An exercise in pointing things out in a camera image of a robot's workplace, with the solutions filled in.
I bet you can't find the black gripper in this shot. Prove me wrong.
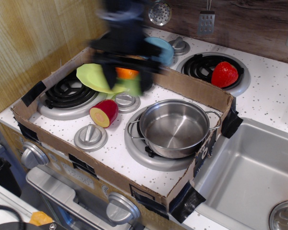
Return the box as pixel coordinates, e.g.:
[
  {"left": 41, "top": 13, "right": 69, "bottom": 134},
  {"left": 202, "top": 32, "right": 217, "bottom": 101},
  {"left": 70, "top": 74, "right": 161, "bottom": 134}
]
[{"left": 89, "top": 14, "right": 163, "bottom": 92}]

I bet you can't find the light green toy broccoli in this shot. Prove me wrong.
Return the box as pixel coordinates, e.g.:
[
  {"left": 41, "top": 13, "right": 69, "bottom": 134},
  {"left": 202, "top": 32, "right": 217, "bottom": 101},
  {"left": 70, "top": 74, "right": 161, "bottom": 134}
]
[{"left": 112, "top": 77, "right": 143, "bottom": 96}]

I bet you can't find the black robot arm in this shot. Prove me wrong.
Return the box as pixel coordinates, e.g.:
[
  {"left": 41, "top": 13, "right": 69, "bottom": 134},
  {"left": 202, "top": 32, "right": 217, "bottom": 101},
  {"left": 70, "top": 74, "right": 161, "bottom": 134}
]
[{"left": 89, "top": 0, "right": 162, "bottom": 95}]

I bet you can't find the stainless steel pan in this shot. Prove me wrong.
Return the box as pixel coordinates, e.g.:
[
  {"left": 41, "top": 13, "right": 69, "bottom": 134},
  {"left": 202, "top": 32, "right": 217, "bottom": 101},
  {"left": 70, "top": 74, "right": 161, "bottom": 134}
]
[{"left": 126, "top": 99, "right": 222, "bottom": 159}]

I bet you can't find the orange toy carrot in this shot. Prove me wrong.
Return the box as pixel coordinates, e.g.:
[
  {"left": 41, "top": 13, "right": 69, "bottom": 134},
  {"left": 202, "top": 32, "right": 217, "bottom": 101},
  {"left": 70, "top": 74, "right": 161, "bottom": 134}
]
[{"left": 115, "top": 67, "right": 139, "bottom": 80}]

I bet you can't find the silver stove knob centre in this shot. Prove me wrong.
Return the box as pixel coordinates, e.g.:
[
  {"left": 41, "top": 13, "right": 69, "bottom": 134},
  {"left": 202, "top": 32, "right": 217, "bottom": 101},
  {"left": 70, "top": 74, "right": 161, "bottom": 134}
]
[{"left": 113, "top": 92, "right": 141, "bottom": 114}]

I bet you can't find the silver stove knob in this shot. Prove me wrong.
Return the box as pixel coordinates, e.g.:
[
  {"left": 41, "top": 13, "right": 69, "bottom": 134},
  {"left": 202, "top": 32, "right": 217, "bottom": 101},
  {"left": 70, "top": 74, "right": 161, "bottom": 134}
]
[
  {"left": 113, "top": 92, "right": 141, "bottom": 114},
  {"left": 169, "top": 37, "right": 191, "bottom": 56},
  {"left": 74, "top": 124, "right": 108, "bottom": 152}
]

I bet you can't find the yellow-green toy plate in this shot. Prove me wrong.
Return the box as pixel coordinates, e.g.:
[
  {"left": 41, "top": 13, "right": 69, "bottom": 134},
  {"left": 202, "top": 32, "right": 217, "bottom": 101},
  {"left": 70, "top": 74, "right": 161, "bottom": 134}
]
[{"left": 76, "top": 63, "right": 127, "bottom": 94}]

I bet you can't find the light blue toy bowl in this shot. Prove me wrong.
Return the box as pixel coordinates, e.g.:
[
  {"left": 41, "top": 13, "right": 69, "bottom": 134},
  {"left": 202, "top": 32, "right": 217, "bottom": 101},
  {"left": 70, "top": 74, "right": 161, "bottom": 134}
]
[{"left": 144, "top": 37, "right": 174, "bottom": 66}]

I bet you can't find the red toy fruit half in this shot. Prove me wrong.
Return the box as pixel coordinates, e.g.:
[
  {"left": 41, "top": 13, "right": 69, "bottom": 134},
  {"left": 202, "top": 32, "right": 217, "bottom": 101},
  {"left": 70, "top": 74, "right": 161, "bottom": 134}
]
[{"left": 89, "top": 99, "right": 119, "bottom": 128}]

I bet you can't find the silver stove knob back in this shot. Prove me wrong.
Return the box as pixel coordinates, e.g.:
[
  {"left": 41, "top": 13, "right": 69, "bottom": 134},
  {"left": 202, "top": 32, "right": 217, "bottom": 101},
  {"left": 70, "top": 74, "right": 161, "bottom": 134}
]
[{"left": 169, "top": 37, "right": 191, "bottom": 56}]

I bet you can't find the hanging silver strainer ladle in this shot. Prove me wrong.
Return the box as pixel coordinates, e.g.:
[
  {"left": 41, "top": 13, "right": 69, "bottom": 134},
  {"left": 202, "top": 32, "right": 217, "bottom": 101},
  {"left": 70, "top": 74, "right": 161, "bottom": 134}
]
[{"left": 148, "top": 0, "right": 172, "bottom": 26}]

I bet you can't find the silver stove knob front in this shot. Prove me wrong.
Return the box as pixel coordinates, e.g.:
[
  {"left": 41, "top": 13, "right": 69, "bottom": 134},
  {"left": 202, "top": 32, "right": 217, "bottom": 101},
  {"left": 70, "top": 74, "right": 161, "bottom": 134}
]
[{"left": 74, "top": 124, "right": 108, "bottom": 152}]

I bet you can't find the back right black burner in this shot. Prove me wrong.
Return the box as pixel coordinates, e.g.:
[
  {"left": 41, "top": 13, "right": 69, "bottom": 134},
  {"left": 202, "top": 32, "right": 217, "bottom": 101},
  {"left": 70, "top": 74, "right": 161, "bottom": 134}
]
[{"left": 176, "top": 52, "right": 251, "bottom": 97}]

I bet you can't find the hanging silver spatula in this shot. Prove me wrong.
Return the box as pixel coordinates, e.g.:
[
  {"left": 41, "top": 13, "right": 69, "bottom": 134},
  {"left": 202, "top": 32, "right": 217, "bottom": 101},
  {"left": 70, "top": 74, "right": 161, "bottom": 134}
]
[{"left": 197, "top": 0, "right": 215, "bottom": 36}]

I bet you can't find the red toy strawberry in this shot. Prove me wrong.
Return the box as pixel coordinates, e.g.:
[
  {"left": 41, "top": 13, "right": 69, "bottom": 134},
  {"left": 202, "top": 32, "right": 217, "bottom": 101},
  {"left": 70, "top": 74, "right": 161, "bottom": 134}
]
[{"left": 211, "top": 61, "right": 239, "bottom": 88}]

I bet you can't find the silver oven knob left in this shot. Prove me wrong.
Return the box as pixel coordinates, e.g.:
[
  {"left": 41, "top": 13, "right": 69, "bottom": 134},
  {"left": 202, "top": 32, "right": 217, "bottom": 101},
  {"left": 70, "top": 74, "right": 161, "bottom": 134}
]
[{"left": 21, "top": 141, "right": 50, "bottom": 169}]

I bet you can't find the silver oven knob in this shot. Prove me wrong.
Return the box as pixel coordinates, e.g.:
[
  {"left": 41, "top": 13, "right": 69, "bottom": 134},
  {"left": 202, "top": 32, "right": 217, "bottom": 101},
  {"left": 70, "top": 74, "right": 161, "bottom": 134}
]
[
  {"left": 106, "top": 192, "right": 141, "bottom": 225},
  {"left": 21, "top": 141, "right": 50, "bottom": 169}
]

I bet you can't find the cardboard fence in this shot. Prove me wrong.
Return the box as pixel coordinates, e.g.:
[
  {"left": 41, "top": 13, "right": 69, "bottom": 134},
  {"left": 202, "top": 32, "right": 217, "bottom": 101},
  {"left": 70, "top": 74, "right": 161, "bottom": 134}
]
[{"left": 12, "top": 47, "right": 234, "bottom": 223}]

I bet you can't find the silver oven knob right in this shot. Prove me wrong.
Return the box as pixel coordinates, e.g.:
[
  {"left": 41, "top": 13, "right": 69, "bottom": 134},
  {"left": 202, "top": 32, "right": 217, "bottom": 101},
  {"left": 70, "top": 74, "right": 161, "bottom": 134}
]
[{"left": 106, "top": 192, "right": 141, "bottom": 225}]

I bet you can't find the silver oven door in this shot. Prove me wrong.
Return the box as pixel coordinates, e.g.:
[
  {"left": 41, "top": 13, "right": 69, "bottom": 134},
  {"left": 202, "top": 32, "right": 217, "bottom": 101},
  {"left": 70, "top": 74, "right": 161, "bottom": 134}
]
[{"left": 26, "top": 166, "right": 145, "bottom": 230}]

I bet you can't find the silver sink basin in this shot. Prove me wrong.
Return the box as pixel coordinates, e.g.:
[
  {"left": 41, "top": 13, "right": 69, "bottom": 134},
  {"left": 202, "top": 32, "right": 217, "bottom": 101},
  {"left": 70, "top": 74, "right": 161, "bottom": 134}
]
[{"left": 194, "top": 118, "right": 288, "bottom": 230}]

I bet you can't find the orange tape piece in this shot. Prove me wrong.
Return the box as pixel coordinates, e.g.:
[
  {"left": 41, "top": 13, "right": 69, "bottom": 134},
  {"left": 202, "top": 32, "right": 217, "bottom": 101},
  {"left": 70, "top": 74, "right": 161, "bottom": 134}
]
[{"left": 29, "top": 211, "right": 53, "bottom": 226}]

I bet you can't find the silver plate in corner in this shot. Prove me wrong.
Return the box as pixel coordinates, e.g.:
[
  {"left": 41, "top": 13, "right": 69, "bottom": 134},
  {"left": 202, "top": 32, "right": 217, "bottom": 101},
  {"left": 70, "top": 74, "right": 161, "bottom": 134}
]
[{"left": 268, "top": 201, "right": 288, "bottom": 230}]

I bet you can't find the black cable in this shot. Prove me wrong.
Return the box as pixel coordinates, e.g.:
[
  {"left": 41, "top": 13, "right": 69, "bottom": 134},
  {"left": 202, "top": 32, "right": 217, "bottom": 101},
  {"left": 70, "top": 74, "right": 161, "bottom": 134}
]
[{"left": 0, "top": 205, "right": 26, "bottom": 228}]

